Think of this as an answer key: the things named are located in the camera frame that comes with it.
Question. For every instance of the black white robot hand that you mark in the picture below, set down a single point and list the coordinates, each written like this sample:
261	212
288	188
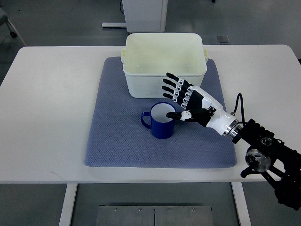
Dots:
198	106

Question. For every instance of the blue enamel mug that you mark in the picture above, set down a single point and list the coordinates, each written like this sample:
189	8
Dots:
156	120

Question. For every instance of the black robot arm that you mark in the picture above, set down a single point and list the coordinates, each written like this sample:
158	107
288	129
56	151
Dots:
269	157

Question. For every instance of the cream plastic storage box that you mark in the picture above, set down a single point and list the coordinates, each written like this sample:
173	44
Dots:
147	58

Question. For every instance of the grey floor socket plate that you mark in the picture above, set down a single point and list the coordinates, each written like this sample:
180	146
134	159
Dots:
223	39

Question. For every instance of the blue-grey textured cloth mat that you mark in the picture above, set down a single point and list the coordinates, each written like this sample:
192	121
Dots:
117	138

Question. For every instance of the white cabinet with base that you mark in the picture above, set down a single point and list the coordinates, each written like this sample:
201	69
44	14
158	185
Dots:
142	16

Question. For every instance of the right white table leg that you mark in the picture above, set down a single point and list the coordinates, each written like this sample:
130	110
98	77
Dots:
240	202

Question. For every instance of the white table leg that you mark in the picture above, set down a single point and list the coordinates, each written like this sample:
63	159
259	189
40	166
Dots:
68	205
240	202

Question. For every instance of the metal floor plate with screws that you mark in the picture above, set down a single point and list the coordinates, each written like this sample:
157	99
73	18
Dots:
154	216

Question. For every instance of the left white table leg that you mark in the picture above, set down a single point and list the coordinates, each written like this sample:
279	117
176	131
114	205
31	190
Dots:
68	205

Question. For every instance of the office chair with caster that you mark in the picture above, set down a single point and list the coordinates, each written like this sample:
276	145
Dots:
12	29

